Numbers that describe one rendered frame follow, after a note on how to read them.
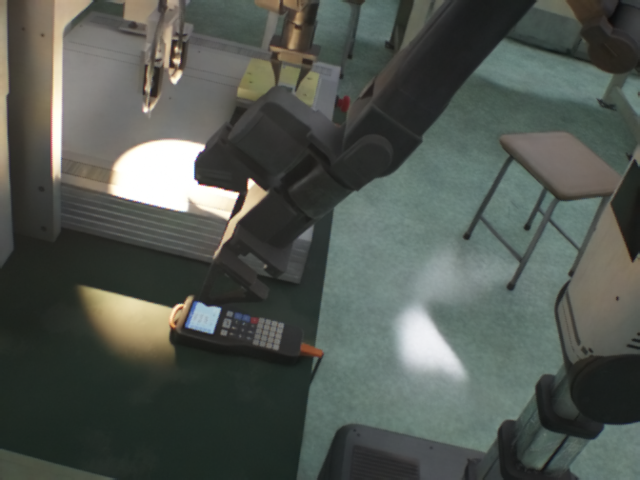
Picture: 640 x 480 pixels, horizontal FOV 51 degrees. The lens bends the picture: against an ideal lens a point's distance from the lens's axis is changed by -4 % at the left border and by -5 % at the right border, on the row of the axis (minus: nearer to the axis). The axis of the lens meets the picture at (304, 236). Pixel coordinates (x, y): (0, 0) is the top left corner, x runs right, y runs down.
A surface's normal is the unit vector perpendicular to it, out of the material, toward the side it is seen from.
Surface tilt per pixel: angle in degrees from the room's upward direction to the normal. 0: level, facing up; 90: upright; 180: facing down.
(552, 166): 7
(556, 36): 90
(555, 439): 90
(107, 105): 0
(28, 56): 90
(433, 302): 0
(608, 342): 98
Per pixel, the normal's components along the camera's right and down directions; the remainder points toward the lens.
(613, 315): -0.90, 0.18
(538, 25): -0.11, 0.59
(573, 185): 0.29, -0.62
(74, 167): 0.21, -0.77
